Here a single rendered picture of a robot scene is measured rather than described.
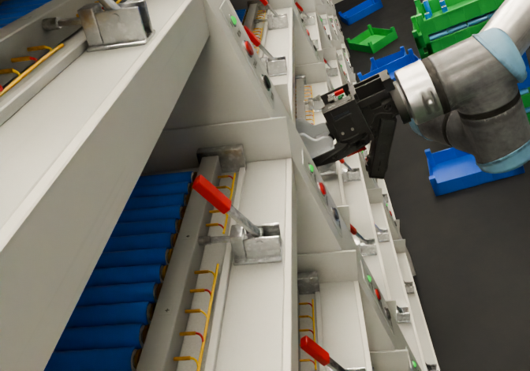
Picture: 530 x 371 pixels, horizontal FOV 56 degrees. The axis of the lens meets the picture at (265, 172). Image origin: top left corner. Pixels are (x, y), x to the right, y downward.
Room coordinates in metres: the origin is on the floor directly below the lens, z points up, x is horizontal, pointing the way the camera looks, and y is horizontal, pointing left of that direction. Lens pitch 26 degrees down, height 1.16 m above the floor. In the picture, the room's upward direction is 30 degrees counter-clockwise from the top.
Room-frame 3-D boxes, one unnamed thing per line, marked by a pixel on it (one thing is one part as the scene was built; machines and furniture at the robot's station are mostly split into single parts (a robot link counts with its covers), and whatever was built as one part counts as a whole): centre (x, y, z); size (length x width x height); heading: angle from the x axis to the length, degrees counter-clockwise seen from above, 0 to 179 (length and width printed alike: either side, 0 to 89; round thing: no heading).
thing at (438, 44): (1.67, -0.90, 0.44); 0.30 x 0.20 x 0.08; 62
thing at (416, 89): (0.68, -0.26, 0.80); 0.10 x 0.05 x 0.09; 163
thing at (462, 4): (1.67, -0.90, 0.52); 0.30 x 0.20 x 0.08; 62
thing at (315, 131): (0.76, -0.09, 0.80); 0.09 x 0.03 x 0.06; 65
